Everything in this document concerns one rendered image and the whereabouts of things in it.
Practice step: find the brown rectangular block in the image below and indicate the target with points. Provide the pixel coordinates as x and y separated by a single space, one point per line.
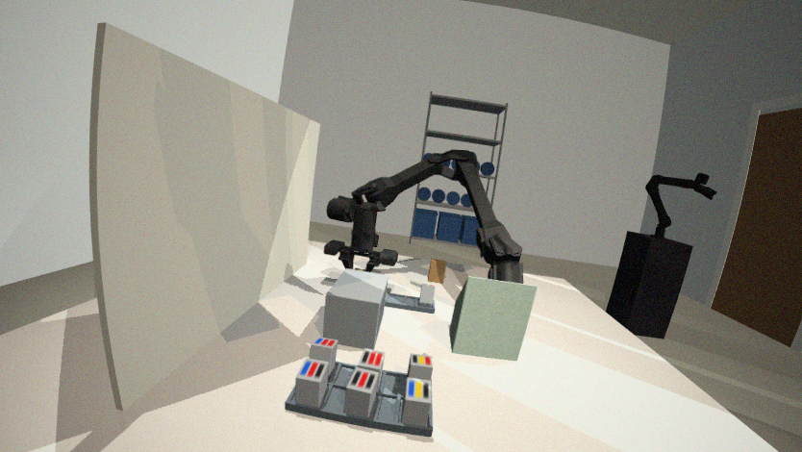
437 270

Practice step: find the large beige flat panel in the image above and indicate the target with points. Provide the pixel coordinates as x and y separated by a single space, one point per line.
200 194

